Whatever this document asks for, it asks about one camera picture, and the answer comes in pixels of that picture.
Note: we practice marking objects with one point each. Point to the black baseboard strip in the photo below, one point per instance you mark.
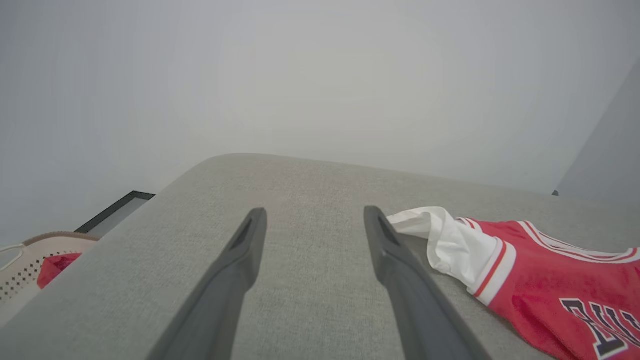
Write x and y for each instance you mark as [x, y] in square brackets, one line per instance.
[122, 202]

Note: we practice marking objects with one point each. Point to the red basketball jersey white sleeves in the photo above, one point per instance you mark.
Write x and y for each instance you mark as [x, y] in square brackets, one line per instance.
[540, 280]

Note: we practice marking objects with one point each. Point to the beige perforated laundry basket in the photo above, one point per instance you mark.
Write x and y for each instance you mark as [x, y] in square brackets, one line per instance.
[25, 270]

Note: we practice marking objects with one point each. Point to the red garment in basket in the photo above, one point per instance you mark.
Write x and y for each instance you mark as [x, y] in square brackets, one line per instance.
[55, 267]

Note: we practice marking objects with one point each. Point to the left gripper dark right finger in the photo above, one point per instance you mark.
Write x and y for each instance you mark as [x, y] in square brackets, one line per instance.
[420, 310]

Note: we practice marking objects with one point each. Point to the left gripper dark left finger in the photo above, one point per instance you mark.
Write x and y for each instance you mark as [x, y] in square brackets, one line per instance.
[220, 300]

